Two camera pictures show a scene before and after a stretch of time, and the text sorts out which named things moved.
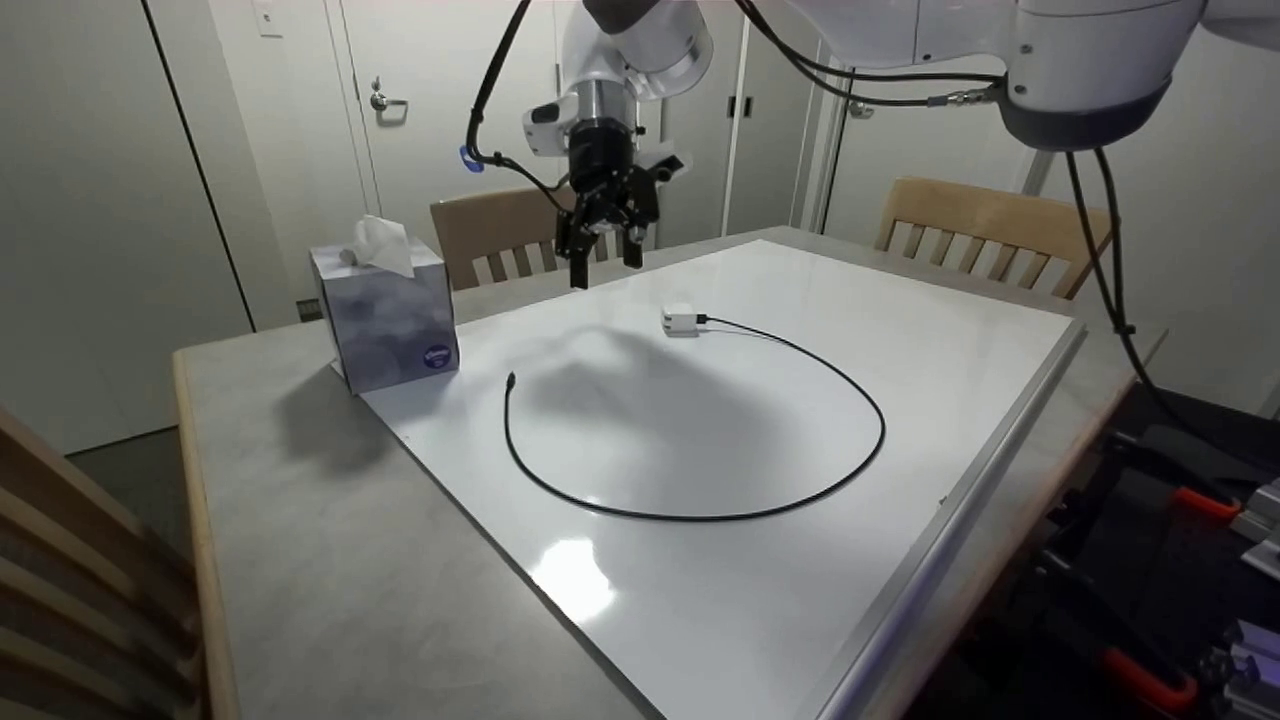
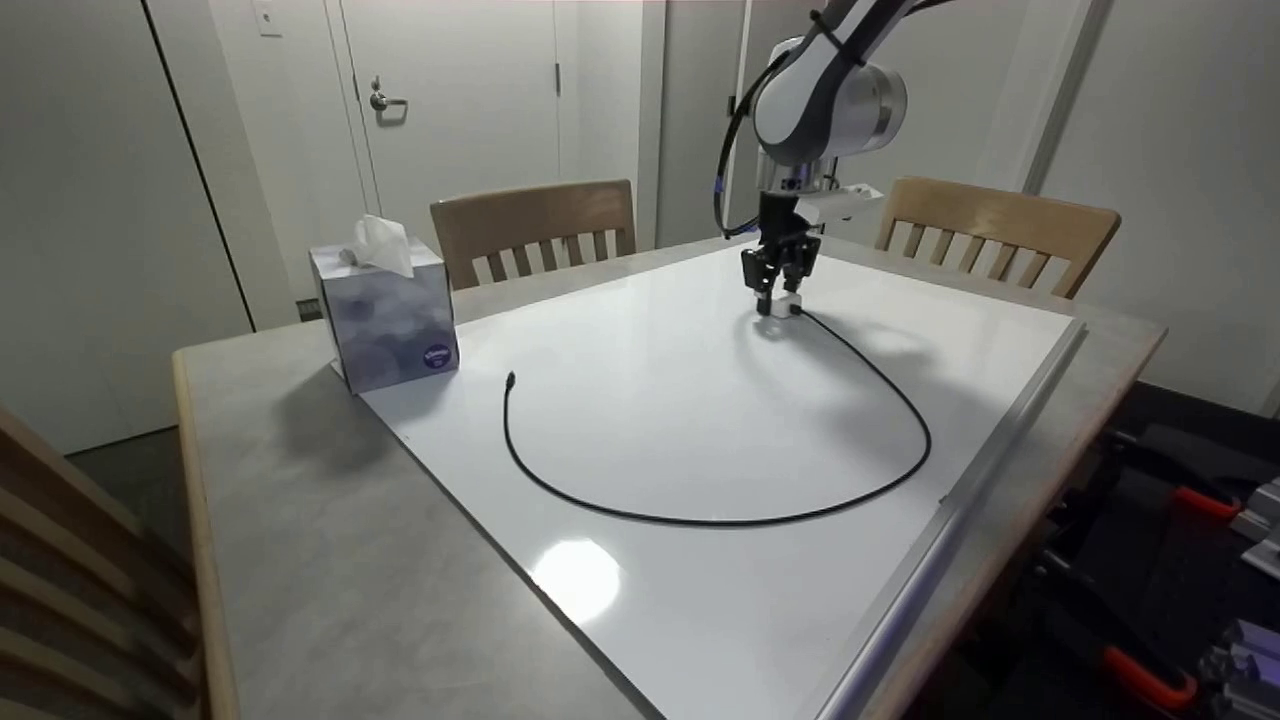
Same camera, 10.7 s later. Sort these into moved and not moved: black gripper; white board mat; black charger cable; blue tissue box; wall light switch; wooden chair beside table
Moved: black gripper; black charger cable
Not moved: blue tissue box; wooden chair beside table; white board mat; wall light switch
